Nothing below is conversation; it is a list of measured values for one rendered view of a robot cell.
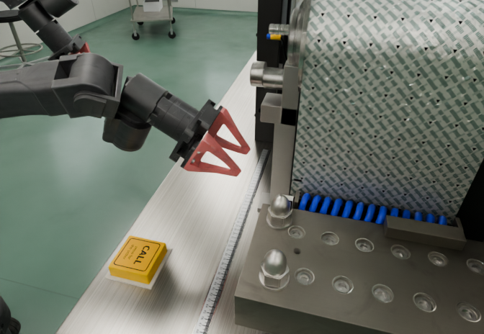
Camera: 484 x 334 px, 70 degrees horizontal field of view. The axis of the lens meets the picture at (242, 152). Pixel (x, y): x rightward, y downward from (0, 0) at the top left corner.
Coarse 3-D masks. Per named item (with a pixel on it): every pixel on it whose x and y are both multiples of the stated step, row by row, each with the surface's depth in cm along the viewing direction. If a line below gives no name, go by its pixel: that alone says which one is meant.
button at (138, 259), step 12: (132, 240) 60; (144, 240) 60; (120, 252) 58; (132, 252) 58; (144, 252) 58; (156, 252) 58; (120, 264) 56; (132, 264) 56; (144, 264) 56; (156, 264) 57; (120, 276) 56; (132, 276) 55; (144, 276) 54
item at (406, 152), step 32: (320, 96) 45; (352, 96) 44; (384, 96) 43; (320, 128) 47; (352, 128) 46; (384, 128) 45; (416, 128) 44; (448, 128) 43; (480, 128) 42; (320, 160) 50; (352, 160) 49; (384, 160) 47; (416, 160) 46; (448, 160) 45; (480, 160) 44; (320, 192) 53; (352, 192) 52; (384, 192) 50; (416, 192) 49; (448, 192) 48
